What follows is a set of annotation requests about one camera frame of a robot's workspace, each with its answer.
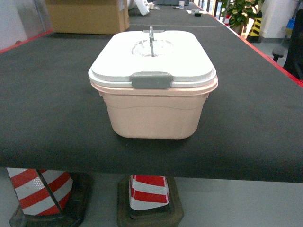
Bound yellow black striped post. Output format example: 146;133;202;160
246;10;262;43

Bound left red white cone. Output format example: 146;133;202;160
7;168;93;227

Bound cardboard box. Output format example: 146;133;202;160
45;0;129;35

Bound black office chair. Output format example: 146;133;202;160
283;9;303;80

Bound green potted plant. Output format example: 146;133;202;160
219;0;265;36

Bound white foam piece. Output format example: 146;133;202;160
127;0;154;16

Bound right red white cone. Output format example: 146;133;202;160
116;174;184;227

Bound black table mat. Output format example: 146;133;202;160
0;6;303;183

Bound red white cone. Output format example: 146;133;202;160
7;168;93;227
116;174;184;227

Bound white lid grey handle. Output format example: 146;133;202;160
88;30;216;89

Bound pink plastic storage box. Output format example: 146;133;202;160
91;78;218;139

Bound paper cup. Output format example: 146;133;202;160
179;1;185;10

